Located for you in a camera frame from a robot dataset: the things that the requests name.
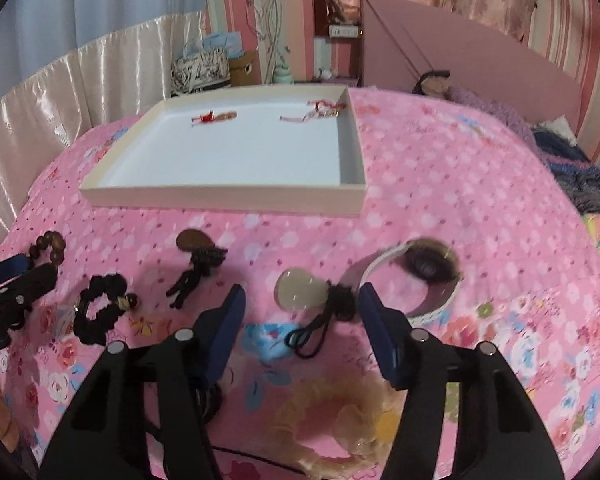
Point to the small brown box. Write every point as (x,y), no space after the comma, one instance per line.
(242,67)

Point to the pink headboard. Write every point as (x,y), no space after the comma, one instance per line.
(455,45)

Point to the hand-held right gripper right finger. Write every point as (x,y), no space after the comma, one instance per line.
(380,340)

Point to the pink floral bedsheet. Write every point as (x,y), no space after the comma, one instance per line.
(455,185)

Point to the black white patterned bag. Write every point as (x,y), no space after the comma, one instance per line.
(200,72)

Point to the white pillow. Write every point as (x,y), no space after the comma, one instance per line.
(560,125)

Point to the black scrunchie with gold charm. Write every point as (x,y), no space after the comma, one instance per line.
(87,322)

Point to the green stacked figurine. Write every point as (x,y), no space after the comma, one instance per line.
(283,74)

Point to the cream satin curtain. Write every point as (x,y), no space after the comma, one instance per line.
(80,90)

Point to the brown pendant with black tassel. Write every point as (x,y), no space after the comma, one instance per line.
(195,241)

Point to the shallow white box tray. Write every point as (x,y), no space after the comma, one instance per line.
(240,150)

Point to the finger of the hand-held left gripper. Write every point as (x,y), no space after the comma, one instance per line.
(32,285)
(5,264)

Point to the small red beige charm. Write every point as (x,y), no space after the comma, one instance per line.
(215,117)

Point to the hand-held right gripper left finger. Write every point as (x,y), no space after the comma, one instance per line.
(226,332)

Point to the dark knitted blanket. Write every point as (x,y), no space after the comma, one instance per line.
(575,165)

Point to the pack of blue face masks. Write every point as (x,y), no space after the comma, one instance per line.
(215,44)

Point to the white sheer curtain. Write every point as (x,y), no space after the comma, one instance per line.
(80,0)

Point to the blonde scrunchie with yellow flower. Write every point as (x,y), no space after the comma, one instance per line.
(330,410)

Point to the white power strip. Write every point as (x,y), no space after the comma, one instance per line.
(343,31)

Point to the purple fuzzy blanket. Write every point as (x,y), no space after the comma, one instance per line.
(495,115)

